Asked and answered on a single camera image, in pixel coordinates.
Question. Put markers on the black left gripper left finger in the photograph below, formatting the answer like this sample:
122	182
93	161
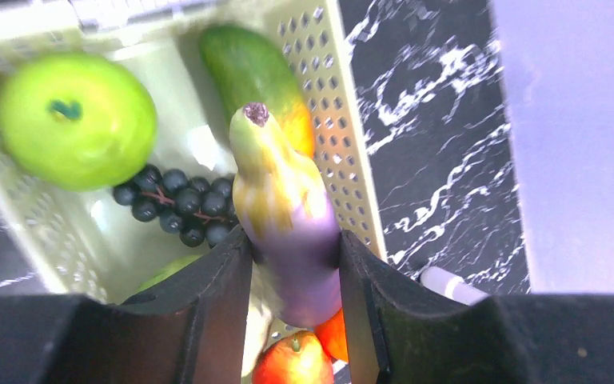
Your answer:
189	328

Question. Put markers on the green mango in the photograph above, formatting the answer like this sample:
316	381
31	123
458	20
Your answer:
245	67

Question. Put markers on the purple eggplant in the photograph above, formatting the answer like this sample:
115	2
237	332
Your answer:
283	206

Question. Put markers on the dark grape bunch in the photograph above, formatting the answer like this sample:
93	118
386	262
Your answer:
198	210

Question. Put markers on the pale green plastic basket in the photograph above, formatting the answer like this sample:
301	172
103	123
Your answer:
86	249

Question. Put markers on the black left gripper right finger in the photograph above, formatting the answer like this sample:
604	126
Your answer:
398	331

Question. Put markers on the red apple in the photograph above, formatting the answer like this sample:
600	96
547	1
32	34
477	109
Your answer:
298	358

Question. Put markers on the white pvc pipe frame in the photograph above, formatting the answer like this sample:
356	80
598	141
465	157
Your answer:
451	286

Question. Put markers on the green cucumber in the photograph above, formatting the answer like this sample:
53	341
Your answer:
167	271

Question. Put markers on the green apple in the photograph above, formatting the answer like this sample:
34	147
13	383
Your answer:
78	121

